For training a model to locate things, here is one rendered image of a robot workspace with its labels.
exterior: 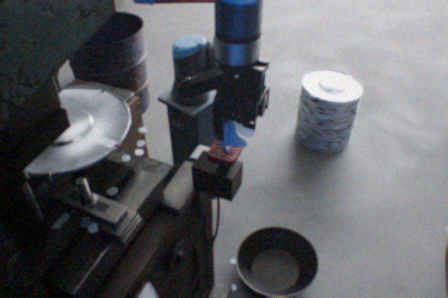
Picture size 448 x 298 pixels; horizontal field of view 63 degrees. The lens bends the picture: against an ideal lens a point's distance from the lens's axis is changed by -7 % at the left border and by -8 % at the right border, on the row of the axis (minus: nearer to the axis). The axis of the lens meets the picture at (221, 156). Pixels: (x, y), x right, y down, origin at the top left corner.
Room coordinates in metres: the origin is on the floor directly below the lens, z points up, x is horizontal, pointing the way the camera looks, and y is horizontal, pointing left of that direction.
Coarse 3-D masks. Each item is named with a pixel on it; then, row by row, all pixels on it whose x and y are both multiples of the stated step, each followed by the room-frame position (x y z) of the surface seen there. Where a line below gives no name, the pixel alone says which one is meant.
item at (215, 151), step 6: (216, 144) 0.60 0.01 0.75; (210, 150) 0.58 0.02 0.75; (216, 150) 0.58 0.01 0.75; (222, 150) 0.58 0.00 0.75; (234, 150) 0.58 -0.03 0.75; (240, 150) 0.59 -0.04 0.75; (210, 156) 0.57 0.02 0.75; (216, 156) 0.57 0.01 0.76; (222, 156) 0.57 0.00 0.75; (228, 156) 0.57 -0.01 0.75; (234, 156) 0.57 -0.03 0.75; (210, 162) 0.56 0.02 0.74; (216, 162) 0.56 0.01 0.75; (222, 162) 0.55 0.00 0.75; (228, 162) 0.55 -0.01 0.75; (234, 162) 0.56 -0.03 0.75
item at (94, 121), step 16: (64, 96) 0.74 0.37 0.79; (80, 96) 0.74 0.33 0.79; (112, 96) 0.74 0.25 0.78; (80, 112) 0.67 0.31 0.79; (96, 112) 0.68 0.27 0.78; (112, 112) 0.68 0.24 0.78; (128, 112) 0.68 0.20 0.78; (80, 128) 0.61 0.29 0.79; (96, 128) 0.62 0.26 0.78; (112, 128) 0.62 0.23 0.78; (128, 128) 0.62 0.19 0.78; (64, 144) 0.57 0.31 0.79; (80, 144) 0.57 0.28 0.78; (96, 144) 0.57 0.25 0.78; (48, 160) 0.52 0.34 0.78; (64, 160) 0.53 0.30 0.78; (80, 160) 0.53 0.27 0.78; (96, 160) 0.52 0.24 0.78
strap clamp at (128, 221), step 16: (64, 192) 0.47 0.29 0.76; (80, 192) 0.44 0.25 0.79; (80, 208) 0.43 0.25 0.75; (96, 208) 0.43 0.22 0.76; (112, 208) 0.43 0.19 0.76; (128, 208) 0.45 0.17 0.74; (112, 224) 0.40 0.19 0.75; (128, 224) 0.41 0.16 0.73; (112, 240) 0.39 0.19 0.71; (128, 240) 0.39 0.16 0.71
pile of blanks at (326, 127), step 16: (304, 96) 1.49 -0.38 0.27; (304, 112) 1.48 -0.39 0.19; (320, 112) 1.43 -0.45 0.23; (336, 112) 1.40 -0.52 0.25; (352, 112) 1.42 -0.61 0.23; (304, 128) 1.46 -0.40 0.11; (320, 128) 1.41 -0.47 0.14; (336, 128) 1.40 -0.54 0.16; (352, 128) 1.46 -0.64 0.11; (304, 144) 1.45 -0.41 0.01; (320, 144) 1.40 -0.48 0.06; (336, 144) 1.40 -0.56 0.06
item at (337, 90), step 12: (312, 72) 1.65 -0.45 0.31; (324, 72) 1.66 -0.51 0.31; (336, 72) 1.66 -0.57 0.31; (312, 84) 1.54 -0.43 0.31; (324, 84) 1.53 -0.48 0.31; (336, 84) 1.54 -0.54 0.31; (348, 84) 1.55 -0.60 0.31; (360, 84) 1.55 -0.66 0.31; (324, 96) 1.44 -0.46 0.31; (336, 96) 1.45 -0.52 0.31; (348, 96) 1.45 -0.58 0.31; (360, 96) 1.45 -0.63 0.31
